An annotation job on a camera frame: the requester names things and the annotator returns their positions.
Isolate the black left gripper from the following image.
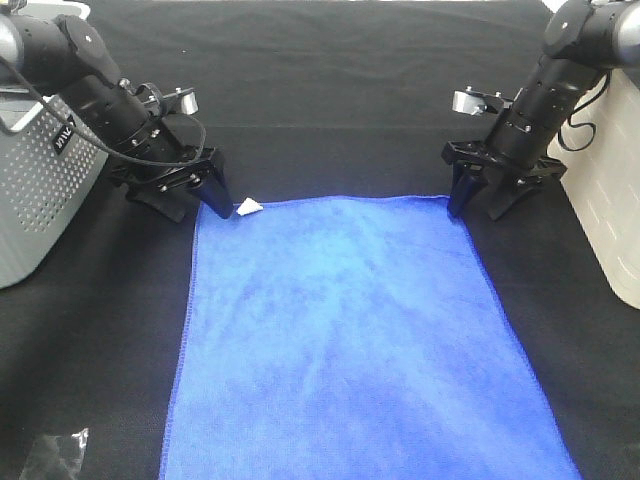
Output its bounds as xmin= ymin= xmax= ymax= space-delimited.
xmin=109 ymin=147 xmax=234 ymax=223

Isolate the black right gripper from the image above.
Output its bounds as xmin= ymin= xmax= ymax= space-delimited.
xmin=441 ymin=141 xmax=567 ymax=221

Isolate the blue microfibre towel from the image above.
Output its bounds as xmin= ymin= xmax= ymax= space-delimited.
xmin=159 ymin=196 xmax=579 ymax=479

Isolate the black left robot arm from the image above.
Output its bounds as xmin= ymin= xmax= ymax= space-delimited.
xmin=1 ymin=2 xmax=234 ymax=222

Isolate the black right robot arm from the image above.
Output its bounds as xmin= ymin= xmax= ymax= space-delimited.
xmin=441 ymin=1 xmax=639 ymax=220

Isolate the white plastic storage box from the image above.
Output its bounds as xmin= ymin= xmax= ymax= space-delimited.
xmin=549 ymin=68 xmax=639 ymax=309

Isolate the grey perforated plastic basket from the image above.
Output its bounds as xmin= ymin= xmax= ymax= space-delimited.
xmin=1 ymin=85 xmax=107 ymax=288

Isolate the black fabric table mat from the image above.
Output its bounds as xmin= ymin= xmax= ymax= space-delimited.
xmin=1 ymin=1 xmax=639 ymax=479

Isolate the clear tape strip left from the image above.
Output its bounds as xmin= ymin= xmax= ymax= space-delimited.
xmin=19 ymin=428 xmax=90 ymax=480

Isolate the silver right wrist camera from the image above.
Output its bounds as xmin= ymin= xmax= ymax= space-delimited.
xmin=451 ymin=86 xmax=514 ymax=116

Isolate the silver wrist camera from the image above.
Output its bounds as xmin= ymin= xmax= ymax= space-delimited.
xmin=165 ymin=88 xmax=199 ymax=115
xmin=451 ymin=86 xmax=514 ymax=116

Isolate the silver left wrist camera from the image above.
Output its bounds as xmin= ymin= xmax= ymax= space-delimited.
xmin=165 ymin=88 xmax=199 ymax=115

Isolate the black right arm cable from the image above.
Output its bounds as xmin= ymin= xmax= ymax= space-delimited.
xmin=557 ymin=74 xmax=612 ymax=152

